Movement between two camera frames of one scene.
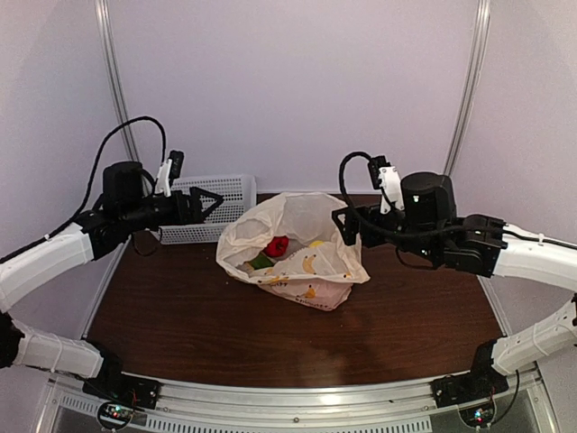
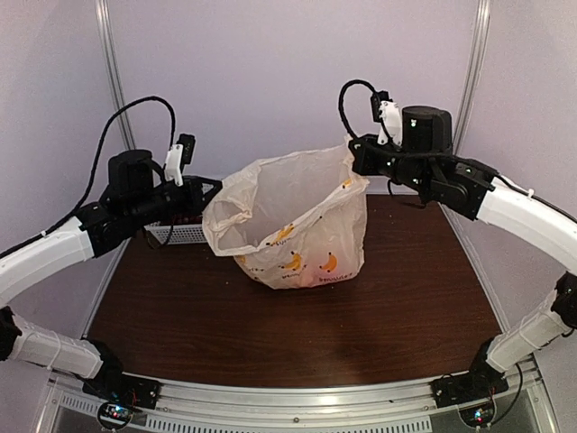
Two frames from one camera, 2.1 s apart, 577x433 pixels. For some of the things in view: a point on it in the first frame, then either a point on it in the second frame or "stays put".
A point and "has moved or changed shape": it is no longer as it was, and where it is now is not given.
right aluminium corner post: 475,63 stays put
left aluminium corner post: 104,18 stays put
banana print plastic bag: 294,244 has moved or changed shape
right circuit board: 480,416 stays put
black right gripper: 350,232 → 364,162
